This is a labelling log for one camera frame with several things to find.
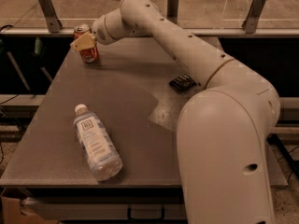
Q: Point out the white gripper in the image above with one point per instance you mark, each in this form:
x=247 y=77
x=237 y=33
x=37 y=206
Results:
x=99 y=30

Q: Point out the red coke can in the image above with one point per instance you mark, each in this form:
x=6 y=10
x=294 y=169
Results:
x=87 y=55

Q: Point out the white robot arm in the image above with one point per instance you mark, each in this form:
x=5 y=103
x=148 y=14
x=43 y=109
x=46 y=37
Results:
x=221 y=131

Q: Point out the clear blue-label plastic bottle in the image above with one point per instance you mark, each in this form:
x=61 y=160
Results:
x=101 y=155

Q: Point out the cardboard box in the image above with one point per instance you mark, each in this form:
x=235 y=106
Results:
x=15 y=212

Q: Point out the left metal rail bracket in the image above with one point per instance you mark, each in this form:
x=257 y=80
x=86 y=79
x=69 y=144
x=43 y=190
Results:
x=52 y=21

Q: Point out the metal rail bracket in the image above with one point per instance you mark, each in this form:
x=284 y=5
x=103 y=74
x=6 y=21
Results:
x=250 y=24
x=52 y=21
x=172 y=10

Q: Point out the middle metal rail bracket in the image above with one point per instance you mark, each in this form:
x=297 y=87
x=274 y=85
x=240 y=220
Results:
x=172 y=10

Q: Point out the right metal rail bracket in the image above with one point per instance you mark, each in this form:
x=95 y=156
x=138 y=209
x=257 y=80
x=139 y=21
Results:
x=250 y=24

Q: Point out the grey table drawer with handle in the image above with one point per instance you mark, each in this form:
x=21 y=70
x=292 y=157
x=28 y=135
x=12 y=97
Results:
x=108 y=208

